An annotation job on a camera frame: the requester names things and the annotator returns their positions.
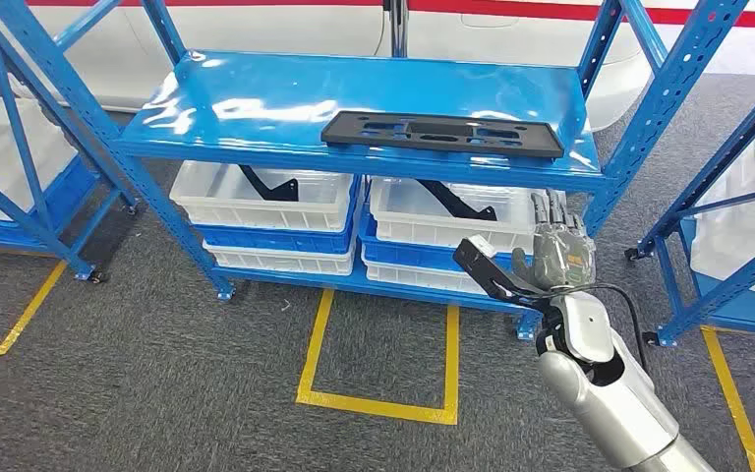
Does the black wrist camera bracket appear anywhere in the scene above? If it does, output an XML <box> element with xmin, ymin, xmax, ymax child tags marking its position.
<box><xmin>452</xmin><ymin>238</ymin><xmax>557</xmax><ymax>318</ymax></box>

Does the blue plastic bin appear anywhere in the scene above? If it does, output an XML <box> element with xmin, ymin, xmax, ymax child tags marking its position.
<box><xmin>358</xmin><ymin>205</ymin><xmax>535</xmax><ymax>273</ymax></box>
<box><xmin>194</xmin><ymin>189</ymin><xmax>361</xmax><ymax>256</ymax></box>

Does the chrome barrier post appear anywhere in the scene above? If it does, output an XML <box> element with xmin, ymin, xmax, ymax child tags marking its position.
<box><xmin>382</xmin><ymin>0</ymin><xmax>411</xmax><ymax>59</ymax></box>

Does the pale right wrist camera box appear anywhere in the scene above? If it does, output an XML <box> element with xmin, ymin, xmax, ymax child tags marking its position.
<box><xmin>467</xmin><ymin>235</ymin><xmax>498</xmax><ymax>260</ymax></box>

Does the black bracket part in bin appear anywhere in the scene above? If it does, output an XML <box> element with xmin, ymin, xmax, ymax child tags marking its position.
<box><xmin>239</xmin><ymin>165</ymin><xmax>300</xmax><ymax>203</ymax></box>
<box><xmin>416</xmin><ymin>179</ymin><xmax>498</xmax><ymax>223</ymax></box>

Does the black plastic plate frame part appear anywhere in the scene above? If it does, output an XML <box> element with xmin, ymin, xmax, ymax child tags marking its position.
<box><xmin>320</xmin><ymin>110</ymin><xmax>565</xmax><ymax>160</ymax></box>

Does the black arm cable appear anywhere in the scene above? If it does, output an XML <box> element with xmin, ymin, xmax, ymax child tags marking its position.
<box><xmin>520</xmin><ymin>283</ymin><xmax>651</xmax><ymax>374</ymax></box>

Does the large translucent storage bin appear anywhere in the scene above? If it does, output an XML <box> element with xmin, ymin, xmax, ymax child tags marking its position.
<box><xmin>689</xmin><ymin>117</ymin><xmax>755</xmax><ymax>304</ymax></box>
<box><xmin>0</xmin><ymin>97</ymin><xmax>76</xmax><ymax>219</ymax></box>

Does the red barrier belt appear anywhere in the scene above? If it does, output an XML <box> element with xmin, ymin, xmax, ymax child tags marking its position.
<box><xmin>26</xmin><ymin>0</ymin><xmax>384</xmax><ymax>8</ymax></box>
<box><xmin>408</xmin><ymin>0</ymin><xmax>755</xmax><ymax>30</ymax></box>

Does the white plastic bin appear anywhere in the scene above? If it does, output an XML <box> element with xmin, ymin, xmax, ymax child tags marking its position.
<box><xmin>203</xmin><ymin>237</ymin><xmax>357</xmax><ymax>277</ymax></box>
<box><xmin>369</xmin><ymin>177</ymin><xmax>567</xmax><ymax>254</ymax></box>
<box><xmin>361</xmin><ymin>250</ymin><xmax>493</xmax><ymax>296</ymax></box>
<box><xmin>168</xmin><ymin>160</ymin><xmax>357</xmax><ymax>234</ymax></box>

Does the white car body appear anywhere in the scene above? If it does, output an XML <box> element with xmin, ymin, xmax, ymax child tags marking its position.
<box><xmin>0</xmin><ymin>0</ymin><xmax>755</xmax><ymax>132</ymax></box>

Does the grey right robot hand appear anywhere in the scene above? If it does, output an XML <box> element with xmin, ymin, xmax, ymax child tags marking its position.
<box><xmin>512</xmin><ymin>190</ymin><xmax>598</xmax><ymax>296</ymax></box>

